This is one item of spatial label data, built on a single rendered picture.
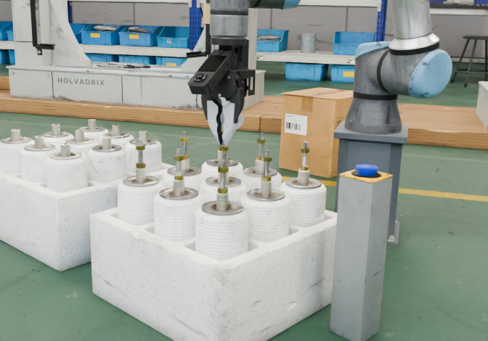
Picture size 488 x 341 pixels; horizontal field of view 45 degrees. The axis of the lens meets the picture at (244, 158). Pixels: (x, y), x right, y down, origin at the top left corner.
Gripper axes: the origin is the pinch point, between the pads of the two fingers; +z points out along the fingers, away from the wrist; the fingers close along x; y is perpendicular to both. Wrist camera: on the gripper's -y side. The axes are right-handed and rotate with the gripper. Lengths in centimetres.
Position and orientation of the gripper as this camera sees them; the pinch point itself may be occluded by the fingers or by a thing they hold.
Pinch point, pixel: (221, 139)
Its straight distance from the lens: 117.8
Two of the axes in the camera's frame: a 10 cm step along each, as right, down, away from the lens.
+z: -0.3, 9.7, 2.3
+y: 4.9, -1.9, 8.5
